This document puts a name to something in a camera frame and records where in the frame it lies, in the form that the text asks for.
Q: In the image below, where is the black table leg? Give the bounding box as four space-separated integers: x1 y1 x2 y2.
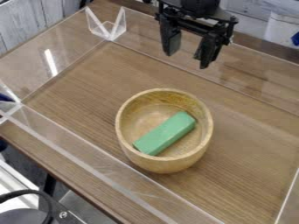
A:
43 174 58 196

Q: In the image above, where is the clear acrylic tray wall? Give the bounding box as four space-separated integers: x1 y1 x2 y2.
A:
0 3 299 224

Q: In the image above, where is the white bucket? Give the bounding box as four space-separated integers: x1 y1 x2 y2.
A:
265 11 299 50

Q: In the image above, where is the brown wooden bowl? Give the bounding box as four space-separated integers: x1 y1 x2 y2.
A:
115 88 214 173

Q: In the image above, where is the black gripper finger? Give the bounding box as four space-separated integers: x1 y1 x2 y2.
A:
194 32 226 69
159 15 182 56

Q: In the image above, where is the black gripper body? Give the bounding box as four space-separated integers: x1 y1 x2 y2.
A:
155 0 239 46

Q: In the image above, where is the green rectangular block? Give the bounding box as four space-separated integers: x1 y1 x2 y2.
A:
134 111 197 156

